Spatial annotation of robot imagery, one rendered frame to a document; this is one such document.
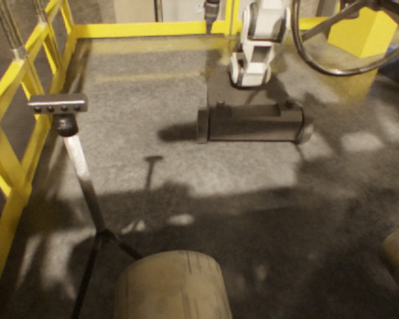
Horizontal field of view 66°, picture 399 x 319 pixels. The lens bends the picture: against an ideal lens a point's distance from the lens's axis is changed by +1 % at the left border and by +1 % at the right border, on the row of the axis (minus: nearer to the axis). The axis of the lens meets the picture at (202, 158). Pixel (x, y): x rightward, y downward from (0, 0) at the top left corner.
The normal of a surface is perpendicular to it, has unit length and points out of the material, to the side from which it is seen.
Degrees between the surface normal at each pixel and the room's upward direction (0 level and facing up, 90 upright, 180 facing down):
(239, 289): 0
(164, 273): 4
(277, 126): 90
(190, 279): 19
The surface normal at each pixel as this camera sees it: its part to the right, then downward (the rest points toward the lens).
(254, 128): 0.03, 0.67
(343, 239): 0.03, -0.74
